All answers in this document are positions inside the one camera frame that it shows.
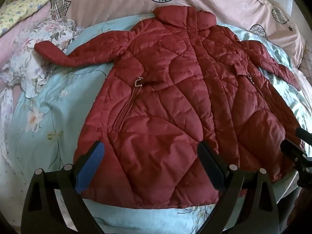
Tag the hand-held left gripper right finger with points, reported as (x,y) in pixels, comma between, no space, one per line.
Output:
(212,165)

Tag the light blue floral bed sheet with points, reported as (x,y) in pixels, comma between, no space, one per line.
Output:
(46,107)

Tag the red quilted jacket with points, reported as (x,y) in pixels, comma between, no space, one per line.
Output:
(175,97)

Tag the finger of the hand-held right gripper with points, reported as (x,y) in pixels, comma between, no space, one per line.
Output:
(304,135)
(292,151)

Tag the white floral ruffled pillow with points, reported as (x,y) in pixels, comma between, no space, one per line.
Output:
(31,53)

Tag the yellow floral pillow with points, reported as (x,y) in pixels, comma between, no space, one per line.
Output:
(23,8)

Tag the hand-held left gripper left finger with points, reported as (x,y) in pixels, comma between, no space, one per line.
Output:
(90,165)

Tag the white grid-pattern cloth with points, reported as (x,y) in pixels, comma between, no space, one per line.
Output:
(307,59)

